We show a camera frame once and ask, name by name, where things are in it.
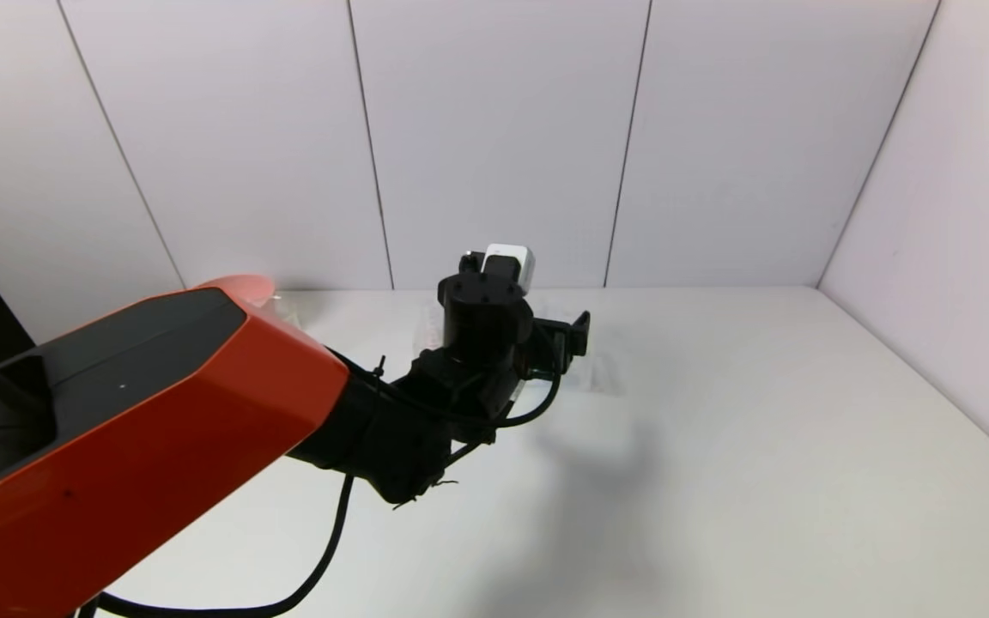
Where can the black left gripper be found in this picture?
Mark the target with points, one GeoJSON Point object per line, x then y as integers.
{"type": "Point", "coordinates": [579, 336]}

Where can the orange and black left arm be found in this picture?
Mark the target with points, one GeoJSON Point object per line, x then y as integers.
{"type": "Point", "coordinates": [117, 446]}

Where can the clear plastic test tube rack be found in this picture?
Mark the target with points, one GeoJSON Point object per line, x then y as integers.
{"type": "Point", "coordinates": [602, 373]}

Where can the pink bowl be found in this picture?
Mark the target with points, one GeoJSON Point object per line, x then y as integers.
{"type": "Point", "coordinates": [241, 285]}

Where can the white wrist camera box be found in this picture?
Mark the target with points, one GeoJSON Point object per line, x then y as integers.
{"type": "Point", "coordinates": [516, 266]}

